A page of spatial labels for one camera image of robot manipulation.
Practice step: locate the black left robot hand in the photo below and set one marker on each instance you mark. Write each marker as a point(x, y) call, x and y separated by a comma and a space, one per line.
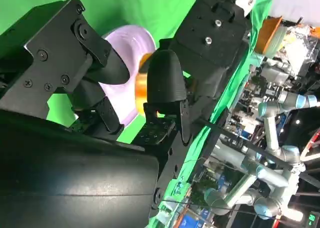
point(215, 80)

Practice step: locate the orange and white bread roll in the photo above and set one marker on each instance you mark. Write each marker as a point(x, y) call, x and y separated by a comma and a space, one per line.
point(140, 87)

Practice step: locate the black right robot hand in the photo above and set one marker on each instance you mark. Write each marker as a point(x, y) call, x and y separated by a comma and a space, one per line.
point(75, 175)

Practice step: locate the bright green table cloth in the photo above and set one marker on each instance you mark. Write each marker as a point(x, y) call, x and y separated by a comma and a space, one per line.
point(125, 2)

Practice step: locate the small blue clips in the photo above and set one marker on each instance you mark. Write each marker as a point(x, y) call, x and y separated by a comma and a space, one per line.
point(182, 188)

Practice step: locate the orange plastic bin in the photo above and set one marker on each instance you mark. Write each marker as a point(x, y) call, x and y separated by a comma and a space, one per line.
point(268, 35)

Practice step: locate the green lit display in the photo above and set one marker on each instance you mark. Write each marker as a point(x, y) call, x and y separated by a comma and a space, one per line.
point(311, 220)

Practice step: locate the potted green plant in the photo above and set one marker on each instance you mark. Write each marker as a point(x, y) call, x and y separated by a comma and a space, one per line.
point(203, 195)

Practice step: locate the lilac plate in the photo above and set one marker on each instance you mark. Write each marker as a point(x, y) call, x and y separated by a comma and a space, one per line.
point(135, 42)

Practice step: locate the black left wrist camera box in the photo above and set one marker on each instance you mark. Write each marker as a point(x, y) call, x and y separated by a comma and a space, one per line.
point(215, 37)

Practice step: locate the clear plastic bag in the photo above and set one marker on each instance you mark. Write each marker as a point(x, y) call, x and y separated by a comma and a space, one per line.
point(303, 47)

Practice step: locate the black metal strut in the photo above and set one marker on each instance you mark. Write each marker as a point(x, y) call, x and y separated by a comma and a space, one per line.
point(250, 147)

